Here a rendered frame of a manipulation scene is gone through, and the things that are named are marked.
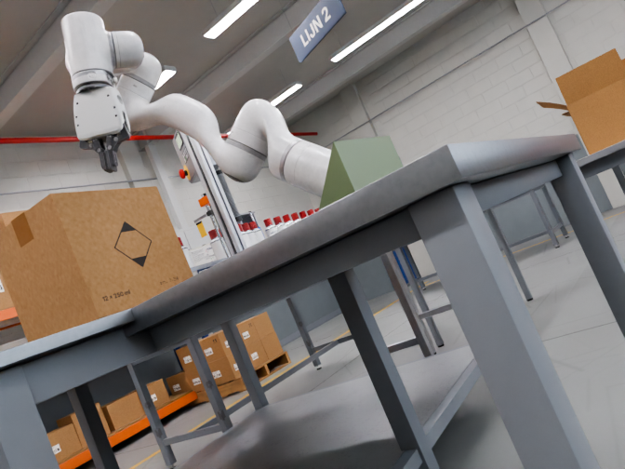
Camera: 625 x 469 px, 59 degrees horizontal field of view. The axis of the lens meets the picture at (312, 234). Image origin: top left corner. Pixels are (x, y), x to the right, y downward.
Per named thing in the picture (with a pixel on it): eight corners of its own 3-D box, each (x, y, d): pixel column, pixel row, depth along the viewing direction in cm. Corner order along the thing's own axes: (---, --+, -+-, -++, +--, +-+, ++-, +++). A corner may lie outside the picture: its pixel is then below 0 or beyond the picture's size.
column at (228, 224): (252, 284, 201) (182, 117, 206) (260, 279, 198) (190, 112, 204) (245, 287, 197) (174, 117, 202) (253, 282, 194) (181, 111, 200)
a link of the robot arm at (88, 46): (117, 84, 122) (73, 87, 119) (106, 29, 124) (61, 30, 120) (118, 67, 114) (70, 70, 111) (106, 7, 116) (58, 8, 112)
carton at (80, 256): (135, 317, 146) (98, 223, 148) (198, 287, 134) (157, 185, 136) (31, 353, 119) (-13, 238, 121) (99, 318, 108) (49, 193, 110)
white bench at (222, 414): (317, 368, 511) (284, 288, 517) (384, 347, 469) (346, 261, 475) (160, 475, 354) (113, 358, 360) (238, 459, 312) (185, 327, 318)
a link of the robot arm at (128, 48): (134, 76, 146) (149, 69, 119) (69, 81, 140) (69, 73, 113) (128, 41, 144) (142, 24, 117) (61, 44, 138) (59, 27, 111)
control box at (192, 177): (213, 177, 219) (195, 134, 221) (221, 162, 204) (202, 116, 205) (189, 184, 215) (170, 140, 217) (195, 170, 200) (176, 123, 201)
